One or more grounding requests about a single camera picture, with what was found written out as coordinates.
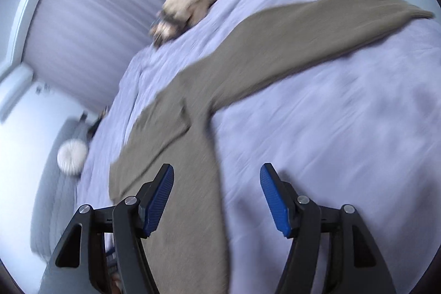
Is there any lavender fluffy blanket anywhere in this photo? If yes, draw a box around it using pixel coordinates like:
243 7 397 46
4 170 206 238
74 0 441 294

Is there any black strap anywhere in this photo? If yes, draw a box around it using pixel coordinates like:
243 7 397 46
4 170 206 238
88 107 111 137

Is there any pale pleated curtain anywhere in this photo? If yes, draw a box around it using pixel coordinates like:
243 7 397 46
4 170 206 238
24 0 204 112

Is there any brown knitted sweater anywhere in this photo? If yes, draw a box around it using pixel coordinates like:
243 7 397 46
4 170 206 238
108 0 435 294

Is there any white round cushion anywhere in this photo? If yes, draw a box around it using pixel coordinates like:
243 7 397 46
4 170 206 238
57 139 87 176

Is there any grey quilted mattress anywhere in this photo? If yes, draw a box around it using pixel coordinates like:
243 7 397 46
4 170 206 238
31 118 92 257

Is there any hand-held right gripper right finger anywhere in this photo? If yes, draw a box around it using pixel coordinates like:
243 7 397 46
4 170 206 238
259 162 384 294

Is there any white air conditioner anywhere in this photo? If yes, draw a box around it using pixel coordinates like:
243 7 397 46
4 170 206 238
0 65 34 115

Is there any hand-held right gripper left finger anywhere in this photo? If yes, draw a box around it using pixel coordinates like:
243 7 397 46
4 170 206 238
39 163 175 294

